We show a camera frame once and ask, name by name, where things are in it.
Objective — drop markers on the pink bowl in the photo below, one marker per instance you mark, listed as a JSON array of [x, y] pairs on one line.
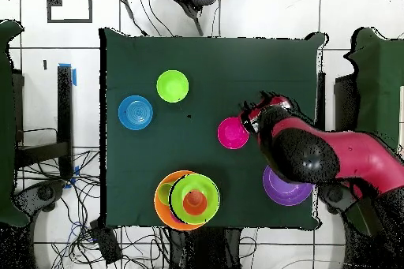
[[232, 135]]

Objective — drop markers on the purple bowl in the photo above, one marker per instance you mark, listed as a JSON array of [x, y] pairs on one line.
[[281, 191]]

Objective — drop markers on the large green bowl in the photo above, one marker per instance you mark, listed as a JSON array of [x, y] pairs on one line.
[[208, 187]]

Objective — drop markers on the red-orange cup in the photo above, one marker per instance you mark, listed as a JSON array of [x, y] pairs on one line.
[[195, 202]]

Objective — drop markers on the green cup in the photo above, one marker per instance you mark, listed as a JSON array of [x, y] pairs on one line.
[[164, 193]]

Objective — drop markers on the purple cup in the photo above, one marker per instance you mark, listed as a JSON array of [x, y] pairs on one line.
[[174, 218]]

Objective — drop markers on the large orange bowl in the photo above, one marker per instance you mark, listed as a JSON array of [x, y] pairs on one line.
[[162, 215]]

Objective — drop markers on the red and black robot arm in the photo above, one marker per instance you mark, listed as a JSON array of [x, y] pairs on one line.
[[347, 155]]

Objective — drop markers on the dark green table cloth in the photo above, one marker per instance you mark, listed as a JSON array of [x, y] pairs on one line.
[[189, 60]]

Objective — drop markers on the small green bowl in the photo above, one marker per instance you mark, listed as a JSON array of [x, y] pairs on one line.
[[172, 86]]

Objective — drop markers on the green cloth covered side table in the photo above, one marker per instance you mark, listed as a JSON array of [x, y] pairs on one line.
[[378, 92], [6, 124]]

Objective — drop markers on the blue bowl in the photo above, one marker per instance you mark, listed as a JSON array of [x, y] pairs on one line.
[[135, 112]]

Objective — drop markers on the blue tape strip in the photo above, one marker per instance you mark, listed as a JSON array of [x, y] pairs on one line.
[[74, 77]]

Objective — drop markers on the black metal stand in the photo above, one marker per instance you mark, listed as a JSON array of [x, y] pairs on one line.
[[64, 108]]

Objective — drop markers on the black power strip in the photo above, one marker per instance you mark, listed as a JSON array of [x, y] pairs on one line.
[[105, 243]]

